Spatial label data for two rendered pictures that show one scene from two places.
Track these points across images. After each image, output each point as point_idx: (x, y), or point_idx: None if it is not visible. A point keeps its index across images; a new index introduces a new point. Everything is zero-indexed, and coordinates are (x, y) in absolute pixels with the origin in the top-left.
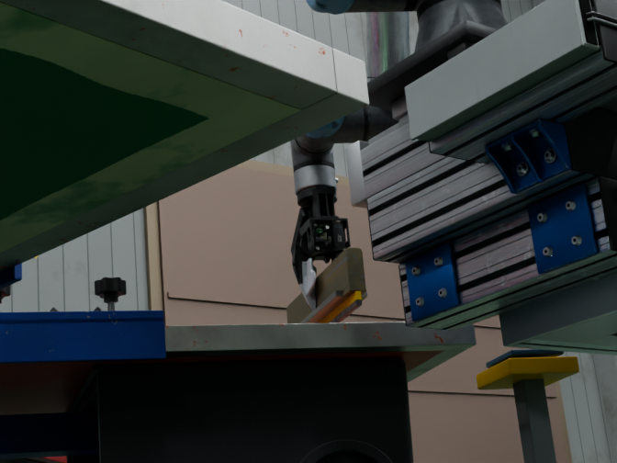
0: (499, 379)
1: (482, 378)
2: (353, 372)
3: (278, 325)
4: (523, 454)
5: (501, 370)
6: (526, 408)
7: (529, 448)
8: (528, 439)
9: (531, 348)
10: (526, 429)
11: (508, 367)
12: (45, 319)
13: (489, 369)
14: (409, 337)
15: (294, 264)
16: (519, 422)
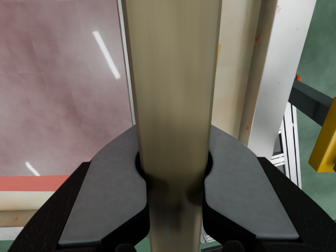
0: (316, 141)
1: (334, 116)
2: None
3: None
4: (305, 96)
5: (316, 154)
6: (322, 126)
7: (303, 106)
8: (307, 110)
9: (219, 245)
10: (313, 113)
11: (312, 165)
12: None
13: (330, 136)
14: None
15: (28, 246)
16: (322, 106)
